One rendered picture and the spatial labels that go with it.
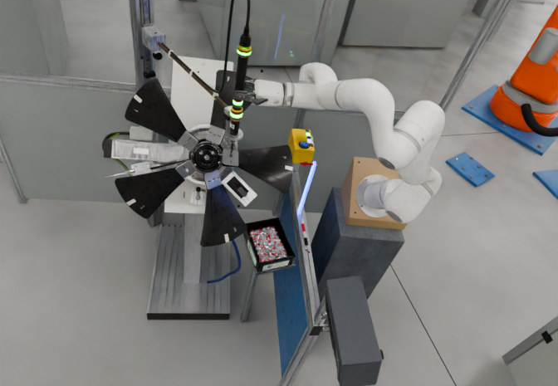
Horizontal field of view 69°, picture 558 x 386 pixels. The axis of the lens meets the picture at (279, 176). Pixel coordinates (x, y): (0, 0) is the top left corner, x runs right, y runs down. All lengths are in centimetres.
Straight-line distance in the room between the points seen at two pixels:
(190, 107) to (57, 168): 125
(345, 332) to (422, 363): 158
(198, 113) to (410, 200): 98
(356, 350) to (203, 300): 144
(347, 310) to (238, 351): 131
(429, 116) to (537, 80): 387
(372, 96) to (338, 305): 61
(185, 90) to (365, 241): 104
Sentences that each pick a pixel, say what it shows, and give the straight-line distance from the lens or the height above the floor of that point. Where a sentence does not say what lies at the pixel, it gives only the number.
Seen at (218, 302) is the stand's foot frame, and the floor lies 8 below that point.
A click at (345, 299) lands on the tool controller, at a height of 124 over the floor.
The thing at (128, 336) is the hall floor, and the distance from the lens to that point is 253.
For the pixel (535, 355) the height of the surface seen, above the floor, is 25.
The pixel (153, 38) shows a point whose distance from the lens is 190.
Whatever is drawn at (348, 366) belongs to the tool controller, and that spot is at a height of 122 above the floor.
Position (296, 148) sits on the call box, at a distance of 193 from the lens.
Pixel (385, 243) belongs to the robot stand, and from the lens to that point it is 191.
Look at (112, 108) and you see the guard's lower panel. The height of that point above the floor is 85.
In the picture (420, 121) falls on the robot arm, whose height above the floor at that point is 171.
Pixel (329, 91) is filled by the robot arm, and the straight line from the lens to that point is 128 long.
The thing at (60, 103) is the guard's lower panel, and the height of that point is 85.
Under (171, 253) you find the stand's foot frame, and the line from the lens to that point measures 270.
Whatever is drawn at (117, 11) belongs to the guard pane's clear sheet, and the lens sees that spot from 218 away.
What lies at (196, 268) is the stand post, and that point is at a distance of 245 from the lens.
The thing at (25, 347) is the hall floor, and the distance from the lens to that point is 263.
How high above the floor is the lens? 229
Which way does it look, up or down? 44 degrees down
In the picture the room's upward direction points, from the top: 14 degrees clockwise
